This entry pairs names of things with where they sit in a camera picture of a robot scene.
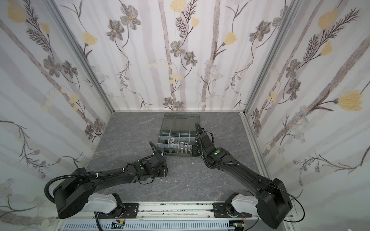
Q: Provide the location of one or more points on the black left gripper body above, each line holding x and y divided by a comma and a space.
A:
163, 168

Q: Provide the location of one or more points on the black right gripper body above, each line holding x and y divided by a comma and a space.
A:
201, 137

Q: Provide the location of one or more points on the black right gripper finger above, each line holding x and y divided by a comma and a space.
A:
198, 130
196, 150

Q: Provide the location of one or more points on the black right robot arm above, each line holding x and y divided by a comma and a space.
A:
271, 202

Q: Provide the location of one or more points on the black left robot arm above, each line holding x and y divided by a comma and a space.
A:
70, 193

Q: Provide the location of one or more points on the green plastic organizer box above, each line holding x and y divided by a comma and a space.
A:
178, 127

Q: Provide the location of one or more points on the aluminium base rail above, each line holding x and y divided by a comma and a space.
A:
175, 210

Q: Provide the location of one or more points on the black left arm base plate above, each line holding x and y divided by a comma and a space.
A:
127, 210

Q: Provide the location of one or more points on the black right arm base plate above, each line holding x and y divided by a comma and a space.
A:
224, 210

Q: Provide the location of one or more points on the white slotted cable duct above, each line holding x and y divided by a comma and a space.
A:
181, 225

